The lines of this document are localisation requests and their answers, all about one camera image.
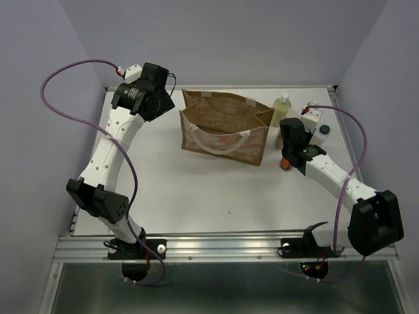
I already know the orange bottle dark cap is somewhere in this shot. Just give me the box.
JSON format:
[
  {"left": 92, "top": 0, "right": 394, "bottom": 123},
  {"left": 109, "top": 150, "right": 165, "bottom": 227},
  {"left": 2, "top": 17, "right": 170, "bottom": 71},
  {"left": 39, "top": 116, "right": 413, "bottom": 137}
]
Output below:
[{"left": 280, "top": 158, "right": 293, "bottom": 171}]

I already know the white bottle black cap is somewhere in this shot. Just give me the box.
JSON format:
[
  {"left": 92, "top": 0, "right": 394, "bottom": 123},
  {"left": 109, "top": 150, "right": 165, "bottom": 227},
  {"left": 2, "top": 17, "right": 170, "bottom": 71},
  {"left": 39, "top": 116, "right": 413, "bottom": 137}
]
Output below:
[{"left": 310, "top": 124, "right": 332, "bottom": 147}]

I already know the clear pump bottle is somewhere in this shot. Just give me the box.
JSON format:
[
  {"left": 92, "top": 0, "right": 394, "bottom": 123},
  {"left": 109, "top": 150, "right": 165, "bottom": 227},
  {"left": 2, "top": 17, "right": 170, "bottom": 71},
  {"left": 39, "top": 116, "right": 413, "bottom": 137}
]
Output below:
[{"left": 274, "top": 109, "right": 299, "bottom": 150}]

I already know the green pump bottle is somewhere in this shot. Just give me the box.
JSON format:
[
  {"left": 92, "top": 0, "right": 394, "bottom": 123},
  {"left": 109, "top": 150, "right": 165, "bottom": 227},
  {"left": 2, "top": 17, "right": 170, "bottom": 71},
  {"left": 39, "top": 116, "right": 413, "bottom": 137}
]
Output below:
[{"left": 271, "top": 93, "right": 292, "bottom": 127}]

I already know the brown burlap canvas bag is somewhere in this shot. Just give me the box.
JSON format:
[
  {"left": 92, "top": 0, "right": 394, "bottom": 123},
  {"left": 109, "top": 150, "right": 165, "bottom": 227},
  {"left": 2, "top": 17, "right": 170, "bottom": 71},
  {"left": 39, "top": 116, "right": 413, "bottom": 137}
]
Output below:
[{"left": 179, "top": 90, "right": 274, "bottom": 166}]

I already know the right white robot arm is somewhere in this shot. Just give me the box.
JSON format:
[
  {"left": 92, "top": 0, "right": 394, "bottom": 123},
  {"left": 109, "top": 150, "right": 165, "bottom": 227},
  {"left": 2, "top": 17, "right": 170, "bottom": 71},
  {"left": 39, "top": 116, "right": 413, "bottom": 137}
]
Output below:
[{"left": 280, "top": 118, "right": 404, "bottom": 256}]

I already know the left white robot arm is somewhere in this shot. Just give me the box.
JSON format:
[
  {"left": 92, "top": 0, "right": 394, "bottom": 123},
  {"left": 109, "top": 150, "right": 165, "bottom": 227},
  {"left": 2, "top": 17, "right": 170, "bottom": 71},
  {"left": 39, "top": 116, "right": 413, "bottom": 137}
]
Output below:
[{"left": 66, "top": 63, "right": 174, "bottom": 258}]

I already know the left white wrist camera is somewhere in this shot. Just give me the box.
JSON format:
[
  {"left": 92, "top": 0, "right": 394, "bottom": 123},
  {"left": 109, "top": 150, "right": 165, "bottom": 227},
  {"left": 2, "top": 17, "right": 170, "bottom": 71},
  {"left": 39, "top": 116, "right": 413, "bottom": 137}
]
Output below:
[{"left": 116, "top": 64, "right": 142, "bottom": 84}]

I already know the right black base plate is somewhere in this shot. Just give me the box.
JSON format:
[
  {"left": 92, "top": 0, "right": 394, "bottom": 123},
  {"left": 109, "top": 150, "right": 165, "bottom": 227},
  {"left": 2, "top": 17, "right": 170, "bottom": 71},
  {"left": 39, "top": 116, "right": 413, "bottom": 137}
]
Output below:
[{"left": 276, "top": 237, "right": 338, "bottom": 259}]

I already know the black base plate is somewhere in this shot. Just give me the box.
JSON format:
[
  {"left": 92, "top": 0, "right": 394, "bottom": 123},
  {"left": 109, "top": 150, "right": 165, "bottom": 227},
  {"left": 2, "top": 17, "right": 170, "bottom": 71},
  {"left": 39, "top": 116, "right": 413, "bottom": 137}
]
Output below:
[
  {"left": 276, "top": 237, "right": 338, "bottom": 259},
  {"left": 103, "top": 238, "right": 167, "bottom": 260}
]

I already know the aluminium frame rail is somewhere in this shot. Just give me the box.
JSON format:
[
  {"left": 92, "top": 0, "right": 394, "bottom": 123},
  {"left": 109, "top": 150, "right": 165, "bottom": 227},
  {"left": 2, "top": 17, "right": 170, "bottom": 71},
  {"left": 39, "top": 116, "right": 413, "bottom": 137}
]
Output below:
[{"left": 41, "top": 88, "right": 411, "bottom": 313}]

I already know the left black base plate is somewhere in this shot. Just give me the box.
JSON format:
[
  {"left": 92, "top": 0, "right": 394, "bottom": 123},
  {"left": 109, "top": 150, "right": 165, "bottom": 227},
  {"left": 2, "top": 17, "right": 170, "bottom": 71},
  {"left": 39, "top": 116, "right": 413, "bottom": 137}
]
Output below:
[{"left": 103, "top": 238, "right": 167, "bottom": 260}]

